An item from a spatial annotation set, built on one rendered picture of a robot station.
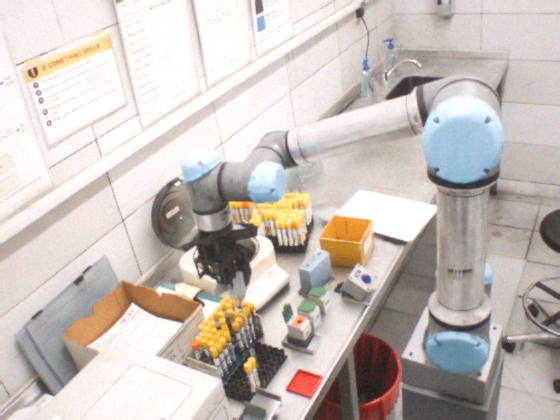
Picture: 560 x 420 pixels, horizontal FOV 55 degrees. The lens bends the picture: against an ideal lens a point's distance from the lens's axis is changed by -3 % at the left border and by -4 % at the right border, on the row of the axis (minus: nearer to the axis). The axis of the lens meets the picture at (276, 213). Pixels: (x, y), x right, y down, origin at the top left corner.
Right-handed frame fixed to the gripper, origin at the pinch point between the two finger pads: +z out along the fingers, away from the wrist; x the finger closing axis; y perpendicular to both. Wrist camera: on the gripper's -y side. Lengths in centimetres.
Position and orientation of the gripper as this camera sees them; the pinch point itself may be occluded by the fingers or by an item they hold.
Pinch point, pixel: (238, 293)
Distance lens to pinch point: 125.8
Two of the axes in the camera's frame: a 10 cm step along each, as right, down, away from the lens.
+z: 1.5, 8.4, 5.1
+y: -4.8, 5.2, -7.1
